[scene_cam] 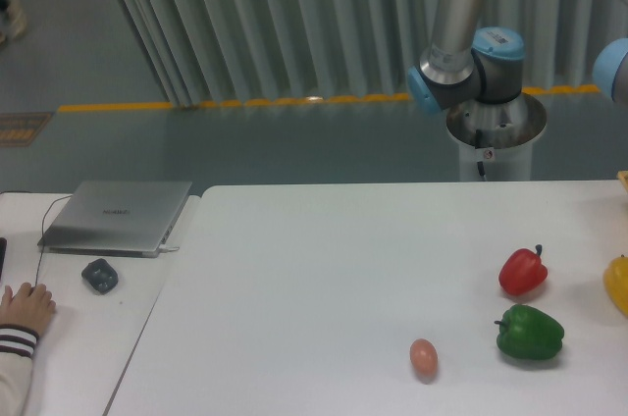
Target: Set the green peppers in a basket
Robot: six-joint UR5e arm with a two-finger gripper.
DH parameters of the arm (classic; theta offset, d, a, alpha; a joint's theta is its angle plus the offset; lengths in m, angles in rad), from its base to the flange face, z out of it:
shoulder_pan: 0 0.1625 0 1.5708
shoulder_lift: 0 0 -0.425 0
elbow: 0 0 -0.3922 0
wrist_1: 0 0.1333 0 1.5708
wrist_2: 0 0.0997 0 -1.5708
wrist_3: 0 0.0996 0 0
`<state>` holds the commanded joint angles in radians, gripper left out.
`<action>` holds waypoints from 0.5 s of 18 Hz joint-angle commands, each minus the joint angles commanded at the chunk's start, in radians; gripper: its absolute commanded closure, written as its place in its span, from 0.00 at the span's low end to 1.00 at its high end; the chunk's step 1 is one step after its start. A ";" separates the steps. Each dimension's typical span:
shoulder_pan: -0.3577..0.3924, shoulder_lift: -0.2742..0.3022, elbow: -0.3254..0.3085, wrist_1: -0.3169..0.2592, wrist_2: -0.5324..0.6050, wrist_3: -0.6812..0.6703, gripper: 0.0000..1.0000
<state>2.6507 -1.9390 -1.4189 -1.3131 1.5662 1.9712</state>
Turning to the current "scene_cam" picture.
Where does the black keyboard edge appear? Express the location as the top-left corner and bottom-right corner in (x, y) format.
(0, 237), (8, 281)

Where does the black mouse cable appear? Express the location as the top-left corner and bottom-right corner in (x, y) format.
(0, 189), (75, 287)

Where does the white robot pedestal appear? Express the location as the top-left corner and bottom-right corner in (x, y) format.
(445, 93), (548, 182)

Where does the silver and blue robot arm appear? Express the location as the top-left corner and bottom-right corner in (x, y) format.
(407, 0), (627, 113)

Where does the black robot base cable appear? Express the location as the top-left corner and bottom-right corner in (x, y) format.
(473, 129), (488, 182)

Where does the yellow bell pepper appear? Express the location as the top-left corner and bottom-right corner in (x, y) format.
(602, 256), (628, 316)

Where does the wooden basket corner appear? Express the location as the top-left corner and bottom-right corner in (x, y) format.
(616, 170), (628, 192)

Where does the brown egg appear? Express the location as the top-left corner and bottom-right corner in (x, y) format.
(409, 338), (439, 377)

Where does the white striped sleeve forearm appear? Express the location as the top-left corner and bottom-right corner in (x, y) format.
(0, 323), (40, 416)

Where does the green bell pepper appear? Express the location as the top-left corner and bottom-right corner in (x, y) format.
(494, 304), (565, 361)

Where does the person's bare hand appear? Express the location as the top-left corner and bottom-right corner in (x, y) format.
(1, 283), (56, 338)

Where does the red bell pepper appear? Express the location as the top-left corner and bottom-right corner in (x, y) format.
(498, 244), (549, 296)

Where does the pleated grey curtain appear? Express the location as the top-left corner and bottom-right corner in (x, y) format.
(122, 0), (627, 106)

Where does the silver closed laptop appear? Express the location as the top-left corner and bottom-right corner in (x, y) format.
(38, 181), (192, 258)

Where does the bystander's shoe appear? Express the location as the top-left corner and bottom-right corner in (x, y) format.
(1, 0), (27, 46)

